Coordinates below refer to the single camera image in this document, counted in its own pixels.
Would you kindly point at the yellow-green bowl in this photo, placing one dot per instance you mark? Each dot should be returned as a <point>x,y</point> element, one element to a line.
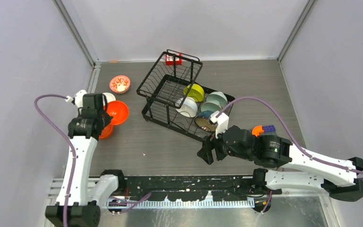
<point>194,91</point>

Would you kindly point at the white bowl red floral pattern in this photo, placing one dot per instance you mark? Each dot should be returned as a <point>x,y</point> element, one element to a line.
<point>120,84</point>

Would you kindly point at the grey building block plate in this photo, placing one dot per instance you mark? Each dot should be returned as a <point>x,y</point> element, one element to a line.
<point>268,128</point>

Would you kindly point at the white ribbed bowl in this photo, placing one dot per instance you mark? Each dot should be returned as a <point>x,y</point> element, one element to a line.
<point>187,107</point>

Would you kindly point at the black wire dish rack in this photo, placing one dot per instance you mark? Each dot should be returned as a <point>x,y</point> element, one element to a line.
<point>166,88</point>

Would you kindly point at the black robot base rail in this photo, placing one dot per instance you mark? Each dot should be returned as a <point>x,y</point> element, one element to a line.
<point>190,187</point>

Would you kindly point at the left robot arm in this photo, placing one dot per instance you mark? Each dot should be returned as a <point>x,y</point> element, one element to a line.
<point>77,205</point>

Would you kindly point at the red box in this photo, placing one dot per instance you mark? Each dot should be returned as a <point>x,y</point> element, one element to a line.
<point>172,60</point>

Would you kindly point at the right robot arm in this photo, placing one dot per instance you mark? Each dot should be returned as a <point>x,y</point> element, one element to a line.
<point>282,165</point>

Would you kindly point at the celadon bowl with flower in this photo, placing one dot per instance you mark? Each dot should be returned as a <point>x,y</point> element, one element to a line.
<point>211,106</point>

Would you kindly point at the dark blue glazed bowl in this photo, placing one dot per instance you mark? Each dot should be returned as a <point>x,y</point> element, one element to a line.
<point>202,120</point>

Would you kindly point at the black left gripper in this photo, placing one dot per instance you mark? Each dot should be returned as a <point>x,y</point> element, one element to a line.
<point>107,117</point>

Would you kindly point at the orange curved block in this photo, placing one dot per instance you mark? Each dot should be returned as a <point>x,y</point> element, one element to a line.
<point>257,130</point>

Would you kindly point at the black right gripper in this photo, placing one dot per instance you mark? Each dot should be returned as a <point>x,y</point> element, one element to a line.
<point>208,143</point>

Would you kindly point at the mint textured bowl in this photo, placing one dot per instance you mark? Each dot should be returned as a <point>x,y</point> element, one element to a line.
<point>219,97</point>

